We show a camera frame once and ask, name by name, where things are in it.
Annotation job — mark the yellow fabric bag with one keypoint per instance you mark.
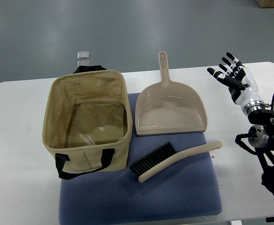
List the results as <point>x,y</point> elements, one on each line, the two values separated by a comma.
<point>88,123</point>

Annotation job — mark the blue seat cushion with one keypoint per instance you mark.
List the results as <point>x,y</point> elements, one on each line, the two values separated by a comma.
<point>186,189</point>

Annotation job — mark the clear plastic clip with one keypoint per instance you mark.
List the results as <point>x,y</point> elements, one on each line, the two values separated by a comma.
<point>83,58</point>

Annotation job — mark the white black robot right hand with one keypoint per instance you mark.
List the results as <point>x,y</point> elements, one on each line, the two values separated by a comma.
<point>240,82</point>

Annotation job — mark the pink plastic dustpan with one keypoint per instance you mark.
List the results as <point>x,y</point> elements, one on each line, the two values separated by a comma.
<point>169,107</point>

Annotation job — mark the cardboard box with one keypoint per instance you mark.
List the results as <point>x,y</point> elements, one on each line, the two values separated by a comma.
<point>265,3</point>

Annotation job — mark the pink hand broom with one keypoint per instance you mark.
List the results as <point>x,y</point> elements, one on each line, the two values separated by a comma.
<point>164,156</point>

